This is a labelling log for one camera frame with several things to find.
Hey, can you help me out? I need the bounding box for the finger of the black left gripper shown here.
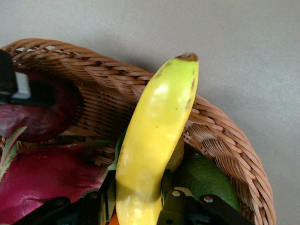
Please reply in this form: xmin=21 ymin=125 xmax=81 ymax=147
xmin=0 ymin=49 xmax=57 ymax=106

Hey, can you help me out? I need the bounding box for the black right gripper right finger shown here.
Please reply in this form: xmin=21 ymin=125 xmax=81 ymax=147
xmin=159 ymin=170 xmax=256 ymax=225

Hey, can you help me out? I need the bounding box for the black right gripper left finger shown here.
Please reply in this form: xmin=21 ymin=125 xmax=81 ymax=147
xmin=14 ymin=170 xmax=118 ymax=225

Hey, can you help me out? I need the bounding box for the dark red apple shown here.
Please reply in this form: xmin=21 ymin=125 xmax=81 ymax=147
xmin=0 ymin=67 xmax=79 ymax=143

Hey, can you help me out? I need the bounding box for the yellow banana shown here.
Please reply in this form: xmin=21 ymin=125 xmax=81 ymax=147
xmin=115 ymin=52 xmax=200 ymax=225

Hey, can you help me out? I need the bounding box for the orange fruit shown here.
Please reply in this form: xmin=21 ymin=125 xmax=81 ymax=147
xmin=109 ymin=212 xmax=120 ymax=225

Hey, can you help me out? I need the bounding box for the green avocado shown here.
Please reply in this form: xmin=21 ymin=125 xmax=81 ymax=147
xmin=174 ymin=153 xmax=242 ymax=213

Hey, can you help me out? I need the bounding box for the yellow-green pear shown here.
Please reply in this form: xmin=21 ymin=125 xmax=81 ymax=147
xmin=165 ymin=135 xmax=186 ymax=173

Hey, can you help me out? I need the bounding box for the pink dragon fruit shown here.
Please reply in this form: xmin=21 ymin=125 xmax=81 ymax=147
xmin=0 ymin=126 xmax=127 ymax=225

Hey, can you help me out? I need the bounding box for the brown wicker basket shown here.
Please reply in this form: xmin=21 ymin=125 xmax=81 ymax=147
xmin=0 ymin=38 xmax=277 ymax=225

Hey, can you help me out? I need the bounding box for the brown table cover mat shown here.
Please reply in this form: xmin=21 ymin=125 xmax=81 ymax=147
xmin=0 ymin=0 xmax=300 ymax=225

